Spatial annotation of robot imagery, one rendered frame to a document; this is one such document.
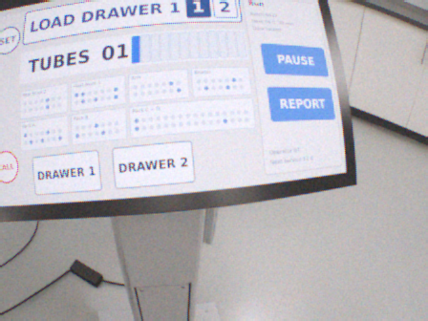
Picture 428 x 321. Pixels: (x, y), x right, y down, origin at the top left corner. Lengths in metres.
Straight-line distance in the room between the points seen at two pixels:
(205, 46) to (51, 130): 0.22
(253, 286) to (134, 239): 0.95
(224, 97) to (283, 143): 0.09
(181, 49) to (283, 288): 1.24
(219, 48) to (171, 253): 0.38
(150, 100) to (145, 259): 0.34
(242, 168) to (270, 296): 1.11
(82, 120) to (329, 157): 0.31
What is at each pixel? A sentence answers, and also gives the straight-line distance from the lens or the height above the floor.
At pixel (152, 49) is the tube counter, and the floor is 1.11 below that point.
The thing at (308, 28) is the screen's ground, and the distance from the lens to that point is 0.56.
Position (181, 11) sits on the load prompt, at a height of 1.15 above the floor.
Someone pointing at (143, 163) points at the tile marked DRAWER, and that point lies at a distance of 0.46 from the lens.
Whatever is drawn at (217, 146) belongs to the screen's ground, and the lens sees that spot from 0.48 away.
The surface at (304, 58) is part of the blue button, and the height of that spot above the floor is 1.10.
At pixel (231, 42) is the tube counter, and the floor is 1.11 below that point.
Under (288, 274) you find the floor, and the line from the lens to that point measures 1.63.
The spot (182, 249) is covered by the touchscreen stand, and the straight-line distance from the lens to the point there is 0.71.
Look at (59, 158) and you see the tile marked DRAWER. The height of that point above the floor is 1.02.
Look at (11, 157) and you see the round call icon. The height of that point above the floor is 1.02.
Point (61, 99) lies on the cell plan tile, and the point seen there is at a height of 1.07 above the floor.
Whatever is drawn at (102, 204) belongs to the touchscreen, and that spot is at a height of 0.97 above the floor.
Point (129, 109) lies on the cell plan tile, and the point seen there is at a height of 1.05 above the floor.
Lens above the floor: 1.31
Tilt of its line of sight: 39 degrees down
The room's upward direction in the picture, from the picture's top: 6 degrees clockwise
